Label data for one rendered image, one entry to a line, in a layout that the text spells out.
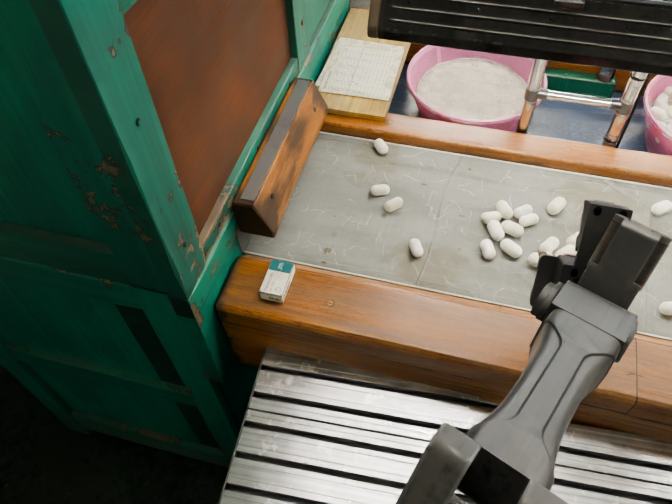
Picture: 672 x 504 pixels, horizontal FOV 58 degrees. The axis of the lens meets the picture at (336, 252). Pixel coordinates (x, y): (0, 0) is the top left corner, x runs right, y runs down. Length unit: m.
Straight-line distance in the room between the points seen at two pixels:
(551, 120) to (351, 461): 0.79
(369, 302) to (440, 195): 0.26
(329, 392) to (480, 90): 0.67
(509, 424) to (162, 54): 0.50
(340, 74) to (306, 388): 0.61
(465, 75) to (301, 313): 0.65
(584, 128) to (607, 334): 0.81
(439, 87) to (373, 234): 0.41
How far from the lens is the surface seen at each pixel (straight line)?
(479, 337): 0.87
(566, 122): 1.34
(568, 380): 0.51
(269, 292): 0.88
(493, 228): 1.00
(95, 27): 0.58
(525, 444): 0.45
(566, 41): 0.83
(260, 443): 0.91
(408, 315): 0.88
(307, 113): 1.05
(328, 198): 1.04
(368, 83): 1.20
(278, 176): 0.95
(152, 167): 0.68
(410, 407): 0.92
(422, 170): 1.09
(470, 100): 1.25
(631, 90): 1.11
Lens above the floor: 1.52
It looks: 53 degrees down
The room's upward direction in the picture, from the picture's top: 4 degrees counter-clockwise
